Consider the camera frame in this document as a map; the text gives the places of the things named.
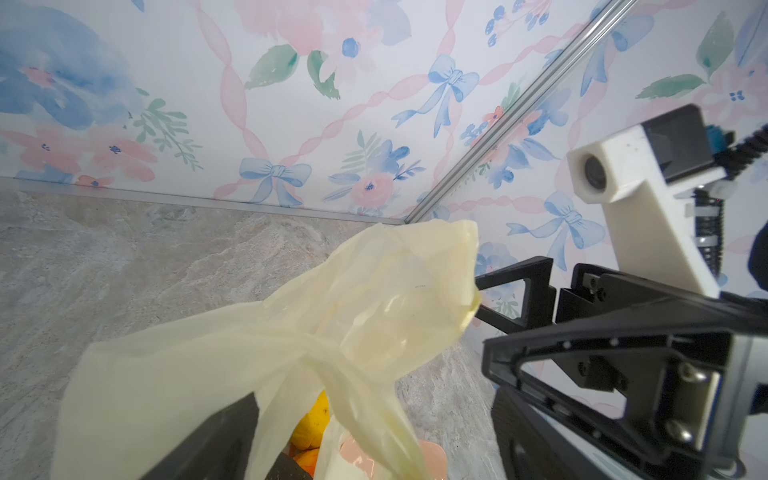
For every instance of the pink scalloped fruit plate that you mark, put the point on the pink scalloped fruit plate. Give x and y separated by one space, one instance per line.
436 460

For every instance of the red-yellow mango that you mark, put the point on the red-yellow mango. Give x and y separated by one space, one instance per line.
305 459

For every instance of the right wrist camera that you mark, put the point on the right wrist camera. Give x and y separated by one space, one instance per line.
643 178

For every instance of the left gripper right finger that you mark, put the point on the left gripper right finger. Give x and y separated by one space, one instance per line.
286 468

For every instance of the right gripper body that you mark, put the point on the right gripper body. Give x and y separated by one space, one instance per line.
596 291

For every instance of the yellow plastic bag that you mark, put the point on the yellow plastic bag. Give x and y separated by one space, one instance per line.
384 303

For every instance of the yellow orange fruit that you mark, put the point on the yellow orange fruit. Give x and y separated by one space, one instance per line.
308 433

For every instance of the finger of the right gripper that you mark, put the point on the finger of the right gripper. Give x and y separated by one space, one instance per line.
538 301
676 383

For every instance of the right aluminium corner post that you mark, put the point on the right aluminium corner post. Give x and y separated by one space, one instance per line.
587 38

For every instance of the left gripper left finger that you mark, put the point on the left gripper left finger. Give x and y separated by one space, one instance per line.
219 448

